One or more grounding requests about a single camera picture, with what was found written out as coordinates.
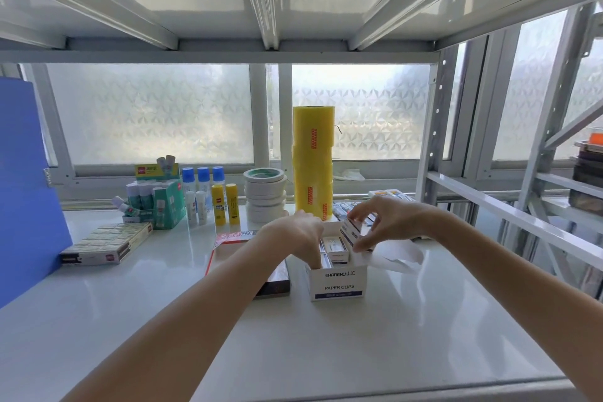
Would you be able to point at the person's left hand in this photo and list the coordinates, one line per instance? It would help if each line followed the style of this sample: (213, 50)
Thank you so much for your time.
(292, 234)

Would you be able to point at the person's right hand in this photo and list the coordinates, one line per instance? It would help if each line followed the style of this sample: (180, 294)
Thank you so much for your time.
(400, 218)

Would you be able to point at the person's left fingers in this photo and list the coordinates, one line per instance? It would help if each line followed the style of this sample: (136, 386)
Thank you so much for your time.
(314, 246)

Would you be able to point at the person's right thumb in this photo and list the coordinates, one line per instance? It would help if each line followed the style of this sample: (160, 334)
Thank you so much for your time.
(365, 243)

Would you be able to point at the small white paper clip box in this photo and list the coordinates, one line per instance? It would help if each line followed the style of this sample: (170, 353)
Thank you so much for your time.
(352, 233)

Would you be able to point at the person's left forearm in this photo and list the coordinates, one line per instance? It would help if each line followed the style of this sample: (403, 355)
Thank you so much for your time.
(188, 321)

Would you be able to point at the person's right forearm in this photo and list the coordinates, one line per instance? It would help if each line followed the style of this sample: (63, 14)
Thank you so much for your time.
(509, 284)

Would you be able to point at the row of small boxes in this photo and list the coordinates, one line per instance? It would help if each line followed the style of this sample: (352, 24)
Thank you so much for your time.
(335, 248)

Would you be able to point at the stack of flat stationery boxes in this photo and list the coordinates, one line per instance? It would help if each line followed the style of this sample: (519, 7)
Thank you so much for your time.
(348, 206)

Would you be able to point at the white paper clip carton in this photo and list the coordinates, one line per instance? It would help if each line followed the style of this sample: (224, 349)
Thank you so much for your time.
(337, 283)

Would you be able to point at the dark flat box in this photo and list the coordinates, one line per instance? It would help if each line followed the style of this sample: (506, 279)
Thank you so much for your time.
(274, 283)

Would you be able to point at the white plastic bag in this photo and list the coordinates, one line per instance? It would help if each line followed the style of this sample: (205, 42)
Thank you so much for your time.
(351, 174)

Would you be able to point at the stack of white tape rolls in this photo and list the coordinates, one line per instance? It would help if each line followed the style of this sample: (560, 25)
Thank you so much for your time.
(264, 194)

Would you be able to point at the red edged flat box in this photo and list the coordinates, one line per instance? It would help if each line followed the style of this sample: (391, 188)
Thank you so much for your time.
(225, 246)

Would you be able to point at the stack of yellow tape rolls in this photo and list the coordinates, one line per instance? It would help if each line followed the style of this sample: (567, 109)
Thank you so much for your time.
(312, 156)

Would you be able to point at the yellow glue stick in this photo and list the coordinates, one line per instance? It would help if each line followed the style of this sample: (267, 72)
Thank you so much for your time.
(217, 204)
(232, 201)

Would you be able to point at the small white glue stick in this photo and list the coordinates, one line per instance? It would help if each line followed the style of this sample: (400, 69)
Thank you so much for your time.
(201, 206)
(190, 206)

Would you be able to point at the blue cap glue bottle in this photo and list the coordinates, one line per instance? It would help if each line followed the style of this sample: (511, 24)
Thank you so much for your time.
(203, 177)
(188, 178)
(217, 174)

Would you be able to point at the green glue stick display box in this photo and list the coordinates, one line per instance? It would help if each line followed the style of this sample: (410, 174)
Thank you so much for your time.
(167, 208)

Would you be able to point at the grey neighbouring shelf rack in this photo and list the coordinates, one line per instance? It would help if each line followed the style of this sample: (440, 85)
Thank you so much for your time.
(541, 208)

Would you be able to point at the white green glue stick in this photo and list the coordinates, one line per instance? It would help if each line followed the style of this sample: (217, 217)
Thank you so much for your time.
(123, 207)

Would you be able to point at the pack of staple boxes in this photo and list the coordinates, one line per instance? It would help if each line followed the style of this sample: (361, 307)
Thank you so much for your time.
(106, 242)

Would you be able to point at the frosted glass window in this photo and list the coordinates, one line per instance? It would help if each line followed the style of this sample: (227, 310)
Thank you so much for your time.
(150, 109)

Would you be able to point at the stack of dark boxes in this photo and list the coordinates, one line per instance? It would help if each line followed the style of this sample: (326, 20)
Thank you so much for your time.
(586, 171)

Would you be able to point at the blue plastic folder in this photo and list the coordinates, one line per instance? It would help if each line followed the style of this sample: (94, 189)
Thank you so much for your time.
(28, 189)

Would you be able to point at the white metal shelf frame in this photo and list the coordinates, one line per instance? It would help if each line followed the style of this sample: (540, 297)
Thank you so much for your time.
(212, 56)

